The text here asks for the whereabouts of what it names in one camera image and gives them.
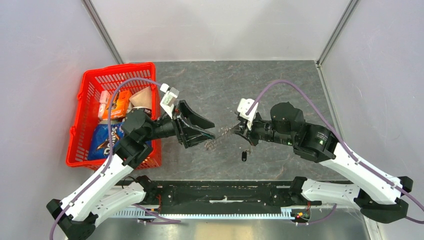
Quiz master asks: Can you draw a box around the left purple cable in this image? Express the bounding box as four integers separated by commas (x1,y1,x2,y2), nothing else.
48,77,182,240

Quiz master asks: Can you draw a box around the blue Doritos chip bag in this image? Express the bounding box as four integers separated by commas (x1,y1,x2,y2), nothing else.
87,118,153,162

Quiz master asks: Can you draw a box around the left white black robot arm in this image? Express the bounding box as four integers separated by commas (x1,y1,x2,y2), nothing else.
46,100,215,240

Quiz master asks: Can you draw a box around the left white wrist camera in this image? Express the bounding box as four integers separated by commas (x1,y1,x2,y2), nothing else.
160,83,180,119

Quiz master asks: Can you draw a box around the large ring of keyrings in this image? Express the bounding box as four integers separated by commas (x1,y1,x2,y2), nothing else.
203,125,240,151

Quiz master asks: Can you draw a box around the white slotted cable duct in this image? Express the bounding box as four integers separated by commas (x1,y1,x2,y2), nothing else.
109,206,296,221

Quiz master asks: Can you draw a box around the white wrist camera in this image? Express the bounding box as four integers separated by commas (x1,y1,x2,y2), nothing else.
237,98,259,130
160,83,180,119

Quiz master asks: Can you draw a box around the small black key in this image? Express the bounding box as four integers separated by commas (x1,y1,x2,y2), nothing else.
241,149,251,162

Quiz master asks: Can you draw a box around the right aluminium frame post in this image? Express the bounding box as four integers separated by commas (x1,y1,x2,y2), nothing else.
315,0,360,68

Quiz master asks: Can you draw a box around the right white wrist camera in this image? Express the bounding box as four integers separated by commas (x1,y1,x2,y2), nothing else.
237,98,259,130

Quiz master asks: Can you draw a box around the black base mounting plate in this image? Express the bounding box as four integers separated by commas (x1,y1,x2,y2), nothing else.
99,175,323,216

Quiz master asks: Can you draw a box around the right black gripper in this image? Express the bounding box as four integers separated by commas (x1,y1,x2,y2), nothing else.
231,111,296,146

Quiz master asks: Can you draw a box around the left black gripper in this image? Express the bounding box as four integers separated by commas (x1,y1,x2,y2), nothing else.
141,100,216,148

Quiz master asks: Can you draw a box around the aluminium frame post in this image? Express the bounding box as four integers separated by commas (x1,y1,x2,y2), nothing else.
315,0,360,68
81,0,125,64

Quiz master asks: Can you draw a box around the orange snack box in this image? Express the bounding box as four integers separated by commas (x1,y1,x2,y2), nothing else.
101,90,132,121

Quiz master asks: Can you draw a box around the pink white small packet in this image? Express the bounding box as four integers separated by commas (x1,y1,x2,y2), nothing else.
97,90,110,120

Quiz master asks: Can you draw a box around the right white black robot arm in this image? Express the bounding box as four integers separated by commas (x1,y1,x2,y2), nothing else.
234,98,413,224

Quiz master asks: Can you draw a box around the red plastic basket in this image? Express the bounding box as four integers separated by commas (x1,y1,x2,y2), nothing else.
65,62,161,171

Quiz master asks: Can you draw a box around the left aluminium frame post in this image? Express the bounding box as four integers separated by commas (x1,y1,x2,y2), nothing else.
81,0,125,64

